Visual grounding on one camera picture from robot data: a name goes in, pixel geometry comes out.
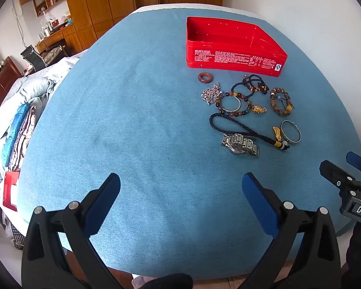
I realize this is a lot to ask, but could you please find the wooden wardrobe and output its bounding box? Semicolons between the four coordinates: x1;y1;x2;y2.
62;0;136;52

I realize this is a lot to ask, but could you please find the red flat box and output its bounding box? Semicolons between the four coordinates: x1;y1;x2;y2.
3;171;20;212

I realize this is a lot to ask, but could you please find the small silver bangle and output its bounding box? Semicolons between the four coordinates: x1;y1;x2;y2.
280;120;302;143

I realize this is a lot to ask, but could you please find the red tin box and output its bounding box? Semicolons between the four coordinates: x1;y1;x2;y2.
186;16;288;76

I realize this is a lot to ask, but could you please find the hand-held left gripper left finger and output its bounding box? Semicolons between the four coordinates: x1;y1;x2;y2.
21;173;124;289

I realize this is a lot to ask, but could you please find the black office chair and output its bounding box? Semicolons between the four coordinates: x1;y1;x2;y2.
20;45;47;70

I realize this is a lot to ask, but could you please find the silver chain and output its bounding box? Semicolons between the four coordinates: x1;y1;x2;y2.
200;83;224;106

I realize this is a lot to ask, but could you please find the silver metal watch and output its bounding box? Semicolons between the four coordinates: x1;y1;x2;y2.
221;133;260;158

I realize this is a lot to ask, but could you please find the folded blue cloth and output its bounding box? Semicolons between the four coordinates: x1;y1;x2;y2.
1;102;31;167

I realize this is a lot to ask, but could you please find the large silver bangle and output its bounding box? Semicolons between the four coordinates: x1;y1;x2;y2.
219;95;250;112

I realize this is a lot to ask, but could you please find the wooden desk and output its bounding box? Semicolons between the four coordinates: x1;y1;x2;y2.
36;24;85;58

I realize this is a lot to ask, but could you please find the folded pink cloth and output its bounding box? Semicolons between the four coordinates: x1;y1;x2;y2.
10;107;38;173

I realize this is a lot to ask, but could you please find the black cord lanyard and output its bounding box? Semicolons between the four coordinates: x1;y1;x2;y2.
210;113;289;152

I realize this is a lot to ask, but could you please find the brown bead bracelet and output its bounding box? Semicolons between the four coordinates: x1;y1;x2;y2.
270;87;296;117

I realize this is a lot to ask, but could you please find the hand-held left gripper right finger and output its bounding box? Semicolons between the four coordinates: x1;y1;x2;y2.
241;172;342;289

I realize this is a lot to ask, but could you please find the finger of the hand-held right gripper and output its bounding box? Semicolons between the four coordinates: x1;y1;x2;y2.
319;160;354;189
346;152;361;184

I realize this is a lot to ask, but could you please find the dark wooden headboard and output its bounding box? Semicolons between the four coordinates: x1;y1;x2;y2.
0;57;23;116

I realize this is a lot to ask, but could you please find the multicolour bead bracelet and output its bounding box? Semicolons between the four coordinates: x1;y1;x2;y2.
215;91;255;117

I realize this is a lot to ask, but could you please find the pile of light bedding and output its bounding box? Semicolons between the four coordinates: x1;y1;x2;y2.
0;57;79;193

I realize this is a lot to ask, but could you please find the black bead necklace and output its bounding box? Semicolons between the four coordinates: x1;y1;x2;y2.
231;74;270;98

